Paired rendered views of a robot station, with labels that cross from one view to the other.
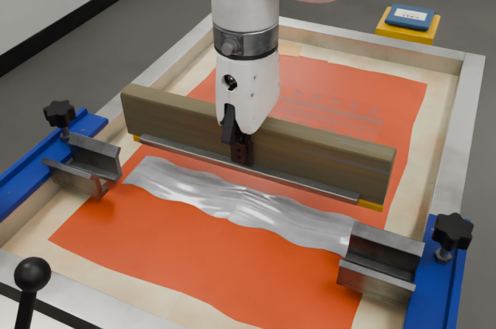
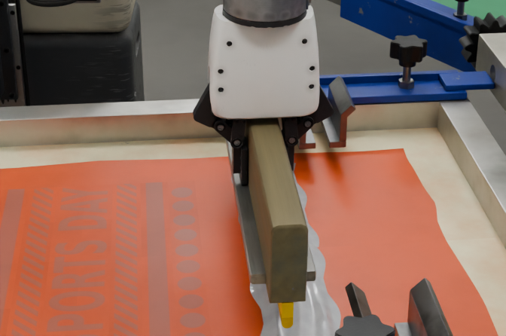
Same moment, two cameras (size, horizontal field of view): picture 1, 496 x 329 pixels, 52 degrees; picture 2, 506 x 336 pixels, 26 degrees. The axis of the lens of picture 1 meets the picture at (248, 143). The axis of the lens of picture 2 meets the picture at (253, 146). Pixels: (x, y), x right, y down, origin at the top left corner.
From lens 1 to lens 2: 128 cm
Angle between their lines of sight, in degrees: 93
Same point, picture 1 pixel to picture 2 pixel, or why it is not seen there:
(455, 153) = (89, 110)
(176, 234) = (382, 273)
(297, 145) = not seen: hidden behind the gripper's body
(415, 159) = (86, 157)
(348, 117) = (19, 216)
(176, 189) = (315, 298)
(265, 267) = (357, 205)
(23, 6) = not seen: outside the picture
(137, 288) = (477, 268)
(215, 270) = (395, 230)
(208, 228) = (346, 255)
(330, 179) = not seen: hidden behind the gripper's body
